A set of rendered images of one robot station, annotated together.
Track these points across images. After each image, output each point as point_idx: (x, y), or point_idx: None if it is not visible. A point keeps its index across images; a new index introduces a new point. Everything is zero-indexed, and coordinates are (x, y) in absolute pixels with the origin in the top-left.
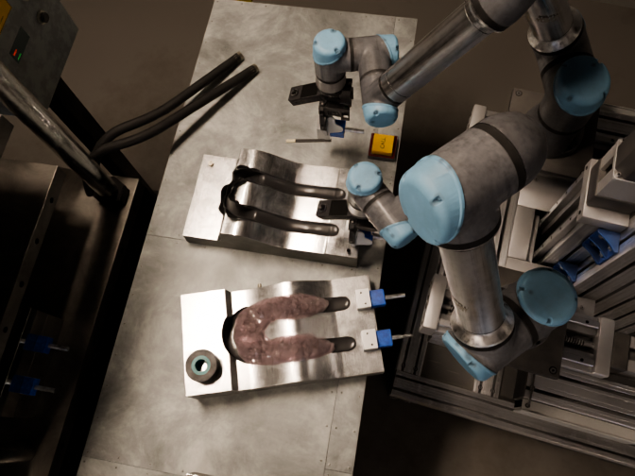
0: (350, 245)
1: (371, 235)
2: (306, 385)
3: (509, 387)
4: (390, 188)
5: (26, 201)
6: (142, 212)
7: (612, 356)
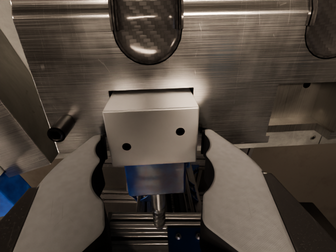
0: (100, 120)
1: (151, 193)
2: None
3: (108, 170)
4: (301, 140)
5: None
6: None
7: None
